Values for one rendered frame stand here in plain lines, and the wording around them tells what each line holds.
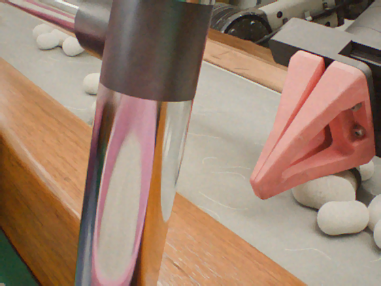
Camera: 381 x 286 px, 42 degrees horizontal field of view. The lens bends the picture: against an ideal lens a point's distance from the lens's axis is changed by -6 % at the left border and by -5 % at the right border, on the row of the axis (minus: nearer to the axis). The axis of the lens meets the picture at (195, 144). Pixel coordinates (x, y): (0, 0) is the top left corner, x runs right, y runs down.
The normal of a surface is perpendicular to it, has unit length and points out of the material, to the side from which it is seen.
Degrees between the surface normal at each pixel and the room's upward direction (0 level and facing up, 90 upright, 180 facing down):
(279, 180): 95
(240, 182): 0
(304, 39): 39
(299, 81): 61
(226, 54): 45
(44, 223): 90
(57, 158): 0
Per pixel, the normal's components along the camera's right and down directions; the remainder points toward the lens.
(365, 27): -0.41, -0.71
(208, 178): 0.19, -0.92
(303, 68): -0.56, -0.39
